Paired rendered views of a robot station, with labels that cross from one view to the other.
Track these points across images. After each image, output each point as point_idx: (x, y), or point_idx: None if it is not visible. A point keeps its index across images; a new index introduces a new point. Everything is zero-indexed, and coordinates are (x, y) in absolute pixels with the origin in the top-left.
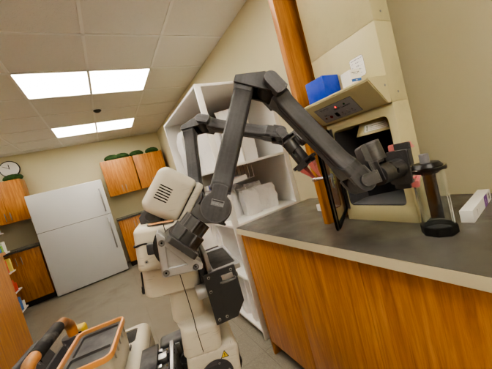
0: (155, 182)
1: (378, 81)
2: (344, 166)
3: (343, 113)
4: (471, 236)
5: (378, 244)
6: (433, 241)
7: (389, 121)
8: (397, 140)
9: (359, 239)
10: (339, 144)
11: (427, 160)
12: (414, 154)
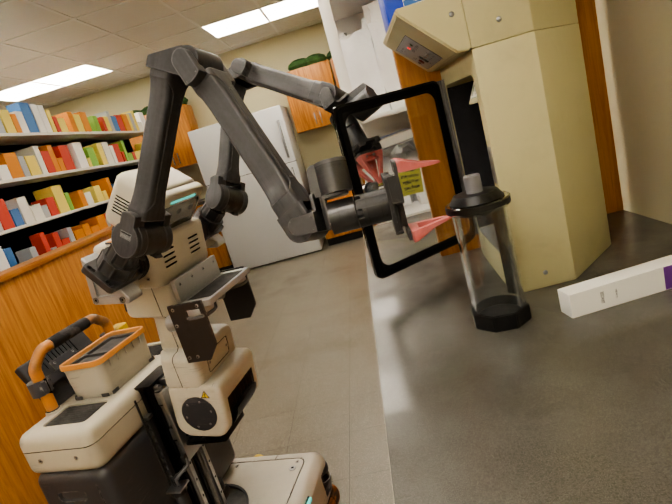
0: (112, 192)
1: (431, 11)
2: (272, 201)
3: (429, 59)
4: (510, 341)
5: (407, 315)
6: (460, 332)
7: (475, 88)
8: (486, 130)
9: (413, 297)
10: (273, 164)
11: (470, 190)
12: (533, 156)
